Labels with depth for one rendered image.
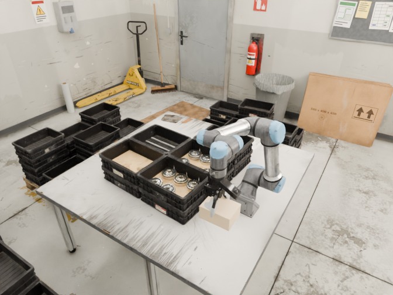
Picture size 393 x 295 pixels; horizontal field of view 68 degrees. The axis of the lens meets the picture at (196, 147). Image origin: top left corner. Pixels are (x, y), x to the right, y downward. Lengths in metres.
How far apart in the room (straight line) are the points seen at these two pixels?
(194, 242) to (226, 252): 0.20
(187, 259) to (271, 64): 3.64
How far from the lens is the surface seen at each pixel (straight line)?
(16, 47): 4.86
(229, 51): 4.99
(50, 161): 3.34
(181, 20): 5.41
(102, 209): 2.09
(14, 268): 2.26
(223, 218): 1.37
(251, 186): 1.93
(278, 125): 1.61
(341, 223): 3.20
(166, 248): 1.79
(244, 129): 1.60
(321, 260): 2.81
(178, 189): 1.95
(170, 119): 3.10
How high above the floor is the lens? 2.09
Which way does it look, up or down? 32 degrees down
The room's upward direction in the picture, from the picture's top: straight up
